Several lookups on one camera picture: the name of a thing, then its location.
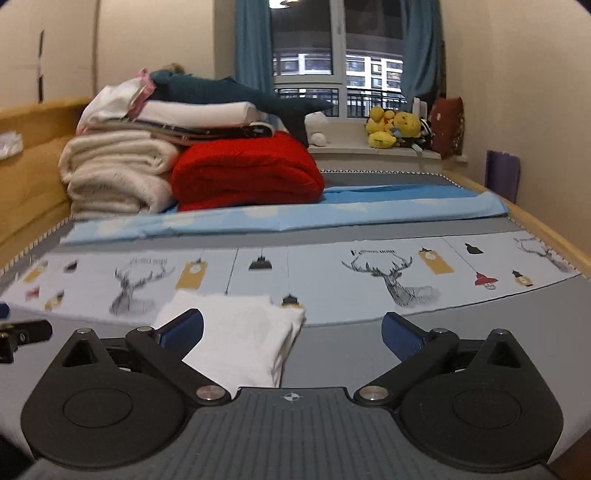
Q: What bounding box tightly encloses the yellow and blue plush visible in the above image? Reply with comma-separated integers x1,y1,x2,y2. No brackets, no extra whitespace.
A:
392,111,422,147

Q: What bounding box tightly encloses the purple folded mat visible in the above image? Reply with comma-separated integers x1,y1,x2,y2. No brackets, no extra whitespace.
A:
485,150,522,204

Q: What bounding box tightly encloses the light blue sheet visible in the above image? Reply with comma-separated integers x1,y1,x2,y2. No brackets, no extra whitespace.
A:
60,185,509,245

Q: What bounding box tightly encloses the pink and white cloth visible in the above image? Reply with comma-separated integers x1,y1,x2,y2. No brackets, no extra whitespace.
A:
76,69,155,134

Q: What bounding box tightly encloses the teal shark plush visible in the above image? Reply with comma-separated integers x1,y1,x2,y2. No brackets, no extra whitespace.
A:
150,69,334,149

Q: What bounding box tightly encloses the cream folded blanket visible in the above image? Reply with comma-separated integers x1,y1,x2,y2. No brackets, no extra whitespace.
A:
59,130,182,220

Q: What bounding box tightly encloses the dark red cushion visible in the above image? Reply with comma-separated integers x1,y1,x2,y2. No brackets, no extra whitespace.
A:
429,96,465,160

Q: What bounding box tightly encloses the blue curtain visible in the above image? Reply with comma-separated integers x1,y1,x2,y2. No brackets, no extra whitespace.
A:
401,0,444,114
235,0,275,127

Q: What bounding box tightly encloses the yellow duck plush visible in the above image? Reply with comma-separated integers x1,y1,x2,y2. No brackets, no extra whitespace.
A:
367,106,398,149

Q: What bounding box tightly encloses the white long-sleeved shirt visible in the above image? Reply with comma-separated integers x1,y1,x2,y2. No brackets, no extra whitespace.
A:
154,291,306,389

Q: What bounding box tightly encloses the white plush toy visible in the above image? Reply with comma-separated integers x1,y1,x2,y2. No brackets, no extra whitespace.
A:
305,112,329,147

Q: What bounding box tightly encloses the black and white striped plush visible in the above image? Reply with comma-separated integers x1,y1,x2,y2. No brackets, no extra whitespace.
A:
418,117,435,151

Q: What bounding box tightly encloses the white wardrobe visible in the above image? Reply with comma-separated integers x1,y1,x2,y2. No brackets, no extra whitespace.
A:
0,0,100,109

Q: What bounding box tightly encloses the red folded blanket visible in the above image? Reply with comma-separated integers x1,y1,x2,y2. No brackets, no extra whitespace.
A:
170,130,326,212

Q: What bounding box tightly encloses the white tissue pack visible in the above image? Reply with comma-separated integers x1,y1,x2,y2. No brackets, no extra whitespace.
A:
0,131,24,160

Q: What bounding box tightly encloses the dark patterned folded cloth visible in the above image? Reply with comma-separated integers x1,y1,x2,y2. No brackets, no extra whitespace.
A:
88,119,275,147

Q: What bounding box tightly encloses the wooden bed frame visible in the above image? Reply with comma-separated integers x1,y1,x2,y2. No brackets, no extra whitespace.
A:
0,97,591,278

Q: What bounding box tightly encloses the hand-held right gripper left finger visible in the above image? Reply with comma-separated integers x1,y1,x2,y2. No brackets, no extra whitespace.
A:
51,308,232,408

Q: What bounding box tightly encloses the window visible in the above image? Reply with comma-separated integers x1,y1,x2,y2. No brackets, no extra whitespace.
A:
268,0,416,121

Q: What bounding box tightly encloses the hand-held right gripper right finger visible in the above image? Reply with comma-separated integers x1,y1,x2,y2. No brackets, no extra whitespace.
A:
353,311,537,409

